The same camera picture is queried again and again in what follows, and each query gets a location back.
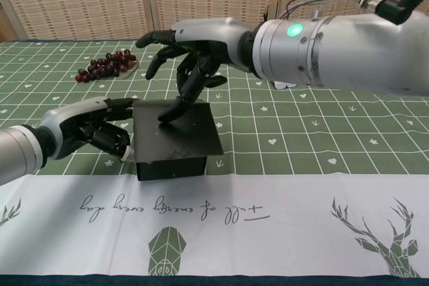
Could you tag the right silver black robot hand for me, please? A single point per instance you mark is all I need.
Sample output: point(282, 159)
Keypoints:
point(207, 48)

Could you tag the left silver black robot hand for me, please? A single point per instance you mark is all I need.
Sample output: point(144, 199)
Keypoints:
point(87, 125)

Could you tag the black foldable cardboard box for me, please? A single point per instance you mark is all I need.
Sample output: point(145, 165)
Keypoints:
point(177, 138)

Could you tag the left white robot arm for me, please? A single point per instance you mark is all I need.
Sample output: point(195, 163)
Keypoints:
point(20, 152)

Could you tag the dark red grape bunch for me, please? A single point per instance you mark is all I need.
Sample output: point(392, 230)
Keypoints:
point(107, 63)

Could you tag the white folding laptop stand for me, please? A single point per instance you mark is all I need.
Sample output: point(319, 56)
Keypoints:
point(285, 84)

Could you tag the green checked tablecloth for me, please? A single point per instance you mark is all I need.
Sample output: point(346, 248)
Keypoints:
point(268, 232)

